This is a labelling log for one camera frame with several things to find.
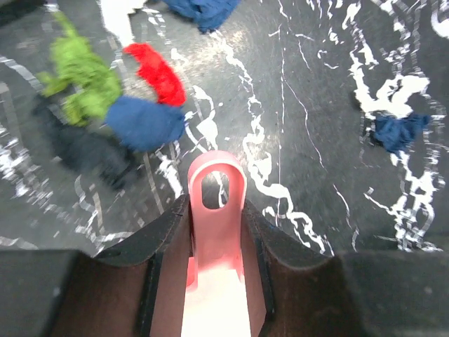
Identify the pink dustpan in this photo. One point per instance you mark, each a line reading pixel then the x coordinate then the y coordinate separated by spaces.
pixel 215 299

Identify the red paper scrap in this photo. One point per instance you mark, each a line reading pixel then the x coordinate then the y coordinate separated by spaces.
pixel 158 74

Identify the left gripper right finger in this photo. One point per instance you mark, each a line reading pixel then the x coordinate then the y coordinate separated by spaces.
pixel 292 290

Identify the black paper scrap centre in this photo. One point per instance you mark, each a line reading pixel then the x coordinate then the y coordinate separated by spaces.
pixel 82 151

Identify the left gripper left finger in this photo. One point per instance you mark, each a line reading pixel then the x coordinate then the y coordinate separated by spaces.
pixel 134 288

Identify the blue paper scrap upper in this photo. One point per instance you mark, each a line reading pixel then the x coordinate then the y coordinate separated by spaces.
pixel 209 15

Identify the green paper scrap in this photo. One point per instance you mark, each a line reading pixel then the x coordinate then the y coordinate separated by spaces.
pixel 76 64

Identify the blue scrap right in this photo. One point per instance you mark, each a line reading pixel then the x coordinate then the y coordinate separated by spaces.
pixel 396 134

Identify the white paper scrap upper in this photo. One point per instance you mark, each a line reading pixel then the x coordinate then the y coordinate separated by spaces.
pixel 115 15

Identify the blue paper scrap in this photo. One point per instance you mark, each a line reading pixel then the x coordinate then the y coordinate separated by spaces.
pixel 209 15
pixel 142 125

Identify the blue paper scrap centre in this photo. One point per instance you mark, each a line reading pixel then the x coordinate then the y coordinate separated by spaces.
pixel 142 125

